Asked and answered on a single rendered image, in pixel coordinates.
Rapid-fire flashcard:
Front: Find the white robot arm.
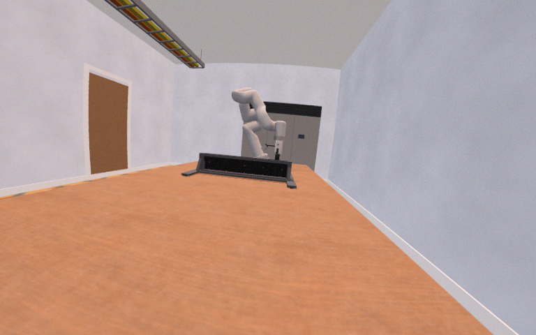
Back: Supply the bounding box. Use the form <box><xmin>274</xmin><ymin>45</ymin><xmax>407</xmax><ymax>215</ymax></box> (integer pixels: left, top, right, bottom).
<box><xmin>232</xmin><ymin>88</ymin><xmax>286</xmax><ymax>158</ymax></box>

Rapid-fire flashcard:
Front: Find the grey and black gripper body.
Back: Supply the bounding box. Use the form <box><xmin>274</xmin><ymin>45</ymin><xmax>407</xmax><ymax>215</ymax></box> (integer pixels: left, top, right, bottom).
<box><xmin>274</xmin><ymin>140</ymin><xmax>284</xmax><ymax>155</ymax></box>

